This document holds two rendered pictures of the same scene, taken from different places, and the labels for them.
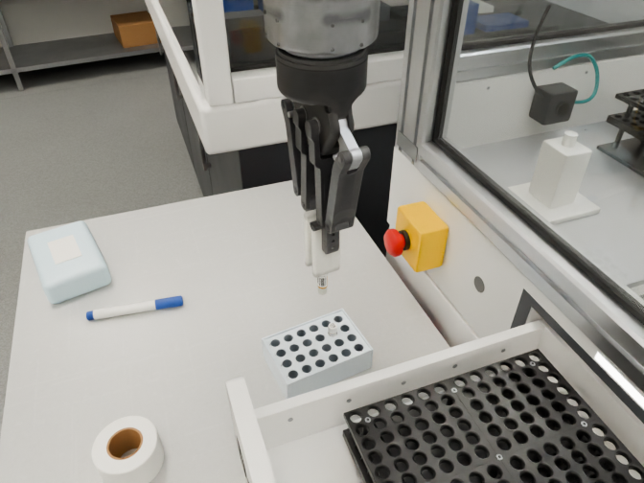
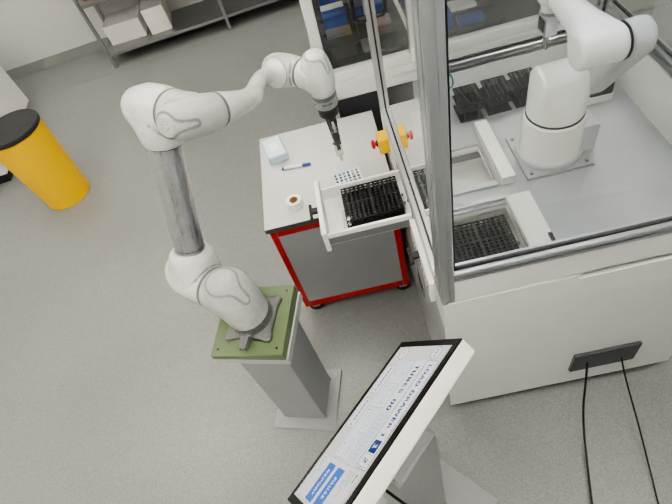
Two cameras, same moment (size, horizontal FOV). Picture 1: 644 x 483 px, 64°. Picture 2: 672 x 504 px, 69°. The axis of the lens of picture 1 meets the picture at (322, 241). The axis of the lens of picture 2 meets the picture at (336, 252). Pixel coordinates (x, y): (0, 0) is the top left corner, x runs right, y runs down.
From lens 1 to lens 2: 1.50 m
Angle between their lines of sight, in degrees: 23
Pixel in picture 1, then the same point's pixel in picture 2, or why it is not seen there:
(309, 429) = (335, 195)
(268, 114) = (346, 86)
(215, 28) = not seen: hidden behind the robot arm
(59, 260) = (272, 150)
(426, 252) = (382, 147)
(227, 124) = not seen: hidden behind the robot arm
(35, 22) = not seen: outside the picture
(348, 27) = (328, 106)
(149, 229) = (300, 137)
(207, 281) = (319, 157)
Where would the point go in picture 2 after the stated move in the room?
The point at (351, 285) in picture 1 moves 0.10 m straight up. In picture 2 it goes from (366, 158) to (363, 141)
